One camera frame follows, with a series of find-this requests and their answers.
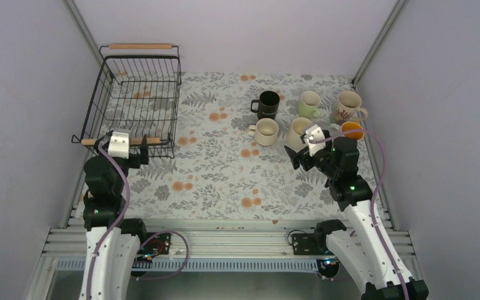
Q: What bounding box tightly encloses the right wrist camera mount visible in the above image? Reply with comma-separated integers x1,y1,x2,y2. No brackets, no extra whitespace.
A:
301,123,326,157

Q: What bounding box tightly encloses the light green mug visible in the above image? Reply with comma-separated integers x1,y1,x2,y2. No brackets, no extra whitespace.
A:
297,91,323,119

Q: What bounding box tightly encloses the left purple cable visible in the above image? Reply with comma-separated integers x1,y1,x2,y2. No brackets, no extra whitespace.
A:
86,141,190,300

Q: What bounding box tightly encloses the floral table mat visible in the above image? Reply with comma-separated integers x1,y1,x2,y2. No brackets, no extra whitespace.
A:
126,72,351,221

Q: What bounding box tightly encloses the black wire dish rack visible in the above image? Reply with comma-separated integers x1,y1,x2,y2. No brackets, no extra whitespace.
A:
71,43,182,158

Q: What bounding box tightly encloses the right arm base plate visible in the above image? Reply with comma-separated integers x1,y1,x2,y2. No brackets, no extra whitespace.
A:
290,231,330,256

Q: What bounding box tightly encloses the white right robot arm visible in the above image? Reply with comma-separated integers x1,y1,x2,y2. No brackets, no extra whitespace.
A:
284,137,429,299

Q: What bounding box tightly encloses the cream mug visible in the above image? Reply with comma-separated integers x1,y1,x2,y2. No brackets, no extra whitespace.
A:
286,117,313,152

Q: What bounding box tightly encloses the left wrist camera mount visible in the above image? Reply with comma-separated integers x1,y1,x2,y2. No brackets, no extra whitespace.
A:
107,129,131,159

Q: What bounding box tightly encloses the white patterned mug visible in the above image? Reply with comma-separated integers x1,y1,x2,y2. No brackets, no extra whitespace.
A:
329,121,364,141

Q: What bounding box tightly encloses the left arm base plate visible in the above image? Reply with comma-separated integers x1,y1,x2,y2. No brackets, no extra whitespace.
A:
137,232,172,261

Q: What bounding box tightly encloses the beige floral mug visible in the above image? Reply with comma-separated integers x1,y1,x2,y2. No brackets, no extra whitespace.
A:
332,91,369,123

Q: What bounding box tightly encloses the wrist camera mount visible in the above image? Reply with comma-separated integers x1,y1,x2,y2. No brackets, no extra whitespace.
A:
107,129,131,159
301,123,326,157

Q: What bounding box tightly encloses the black mug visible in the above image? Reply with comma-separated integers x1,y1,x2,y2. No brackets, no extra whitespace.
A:
250,91,281,119

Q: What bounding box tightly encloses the tan upturned mug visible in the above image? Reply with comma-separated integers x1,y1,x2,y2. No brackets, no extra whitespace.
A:
247,118,279,146

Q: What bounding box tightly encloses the aluminium rail frame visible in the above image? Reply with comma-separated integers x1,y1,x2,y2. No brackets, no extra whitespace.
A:
24,217,431,300

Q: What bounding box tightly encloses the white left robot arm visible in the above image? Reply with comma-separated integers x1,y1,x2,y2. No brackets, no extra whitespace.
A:
79,131,149,299

